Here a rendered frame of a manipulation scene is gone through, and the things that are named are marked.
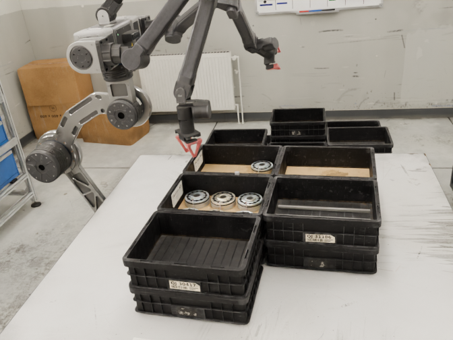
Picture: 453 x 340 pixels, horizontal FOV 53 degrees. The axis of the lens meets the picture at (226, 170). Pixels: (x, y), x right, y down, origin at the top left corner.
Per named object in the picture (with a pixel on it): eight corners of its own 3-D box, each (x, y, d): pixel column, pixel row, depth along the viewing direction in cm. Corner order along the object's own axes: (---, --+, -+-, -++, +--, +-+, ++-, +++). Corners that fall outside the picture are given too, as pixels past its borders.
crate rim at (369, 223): (261, 221, 160) (261, 215, 159) (274, 180, 186) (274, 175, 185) (381, 228, 150) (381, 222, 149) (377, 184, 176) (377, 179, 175)
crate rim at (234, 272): (121, 266, 144) (119, 260, 143) (156, 215, 170) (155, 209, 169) (245, 277, 134) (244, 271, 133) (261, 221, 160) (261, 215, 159)
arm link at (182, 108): (178, 100, 174) (174, 106, 169) (195, 100, 172) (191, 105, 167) (180, 117, 177) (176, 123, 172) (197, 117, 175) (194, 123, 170)
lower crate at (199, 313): (133, 314, 153) (126, 287, 148) (164, 259, 179) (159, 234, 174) (249, 328, 143) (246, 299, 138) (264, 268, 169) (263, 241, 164)
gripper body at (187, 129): (189, 129, 182) (187, 112, 179) (201, 137, 174) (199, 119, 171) (174, 134, 179) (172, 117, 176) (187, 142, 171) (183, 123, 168)
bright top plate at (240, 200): (234, 205, 181) (234, 204, 181) (241, 192, 189) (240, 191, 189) (259, 207, 178) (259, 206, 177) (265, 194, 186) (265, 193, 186)
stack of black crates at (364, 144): (326, 206, 306) (327, 145, 286) (325, 184, 332) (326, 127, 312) (388, 207, 299) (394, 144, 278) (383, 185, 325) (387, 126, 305)
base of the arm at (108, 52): (110, 67, 179) (104, 36, 174) (129, 66, 178) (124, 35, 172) (101, 73, 172) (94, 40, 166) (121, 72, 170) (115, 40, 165)
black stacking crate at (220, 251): (127, 289, 149) (121, 261, 143) (160, 236, 174) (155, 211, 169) (246, 301, 139) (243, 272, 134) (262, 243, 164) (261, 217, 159)
